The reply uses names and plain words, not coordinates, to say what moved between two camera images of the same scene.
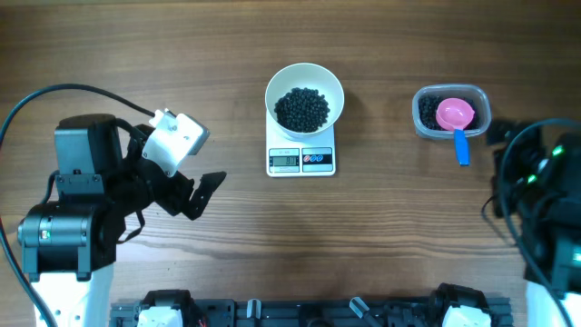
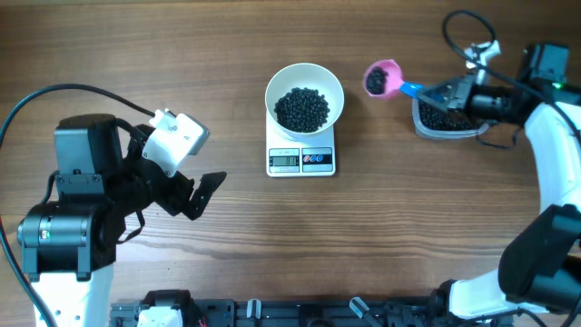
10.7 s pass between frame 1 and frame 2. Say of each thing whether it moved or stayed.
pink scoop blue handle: moved
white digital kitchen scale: stayed
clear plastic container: stayed
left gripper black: stayed
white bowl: stayed
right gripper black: moved
